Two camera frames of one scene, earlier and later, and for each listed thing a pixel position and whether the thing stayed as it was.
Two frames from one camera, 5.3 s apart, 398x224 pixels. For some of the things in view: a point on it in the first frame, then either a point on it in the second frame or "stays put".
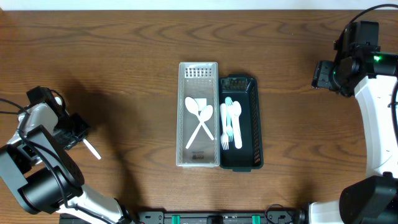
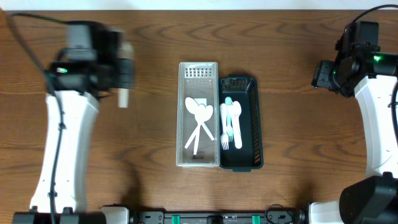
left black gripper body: x=76 y=131 -> x=125 y=73
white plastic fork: x=229 y=130 stays put
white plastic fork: x=224 y=138 stays put
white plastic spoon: x=91 y=149 -> x=201 y=116
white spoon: x=236 y=111 stays put
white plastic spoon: x=192 y=107 stays put
